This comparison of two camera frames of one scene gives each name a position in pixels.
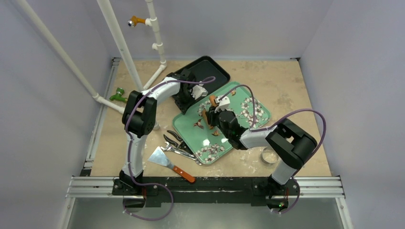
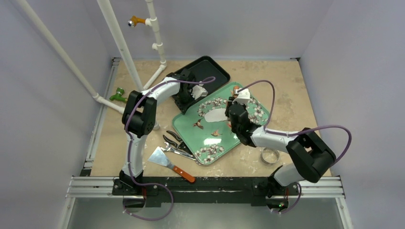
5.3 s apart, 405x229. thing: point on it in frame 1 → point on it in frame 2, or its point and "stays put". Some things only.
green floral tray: x=209 y=144 stays put
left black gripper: x=184 y=107 stays put
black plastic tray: x=203 y=67 stays put
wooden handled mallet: x=212 y=99 → x=235 y=88
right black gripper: x=210 y=114 → x=230 y=111
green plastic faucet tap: x=118 y=97 stays put
